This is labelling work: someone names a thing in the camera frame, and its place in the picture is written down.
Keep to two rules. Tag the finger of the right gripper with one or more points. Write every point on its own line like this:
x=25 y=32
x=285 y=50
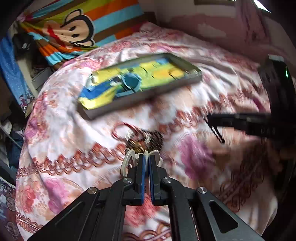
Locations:
x=239 y=121

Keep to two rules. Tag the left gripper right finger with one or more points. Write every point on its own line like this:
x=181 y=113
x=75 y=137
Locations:
x=159 y=196

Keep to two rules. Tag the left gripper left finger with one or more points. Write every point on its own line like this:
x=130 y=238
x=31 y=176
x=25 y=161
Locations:
x=134 y=190

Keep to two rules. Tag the white hair claw clip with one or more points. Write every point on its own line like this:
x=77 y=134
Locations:
x=131 y=159

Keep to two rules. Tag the floral pink white bedspread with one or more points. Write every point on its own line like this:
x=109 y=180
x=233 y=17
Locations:
x=64 y=154

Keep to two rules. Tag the blue smartwatch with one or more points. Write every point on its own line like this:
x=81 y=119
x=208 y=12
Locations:
x=126 y=84

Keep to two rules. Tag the grey cardboard tray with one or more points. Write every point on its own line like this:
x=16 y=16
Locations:
x=194 y=75

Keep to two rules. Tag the yellow blue cartoon paper liner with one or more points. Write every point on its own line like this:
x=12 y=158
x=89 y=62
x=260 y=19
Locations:
x=106 y=85

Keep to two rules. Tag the blue patterned curtain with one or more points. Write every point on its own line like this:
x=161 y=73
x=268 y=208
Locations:
x=12 y=75

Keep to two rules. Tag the striped monkey blanket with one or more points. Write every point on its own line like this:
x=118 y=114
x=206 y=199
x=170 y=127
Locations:
x=64 y=30

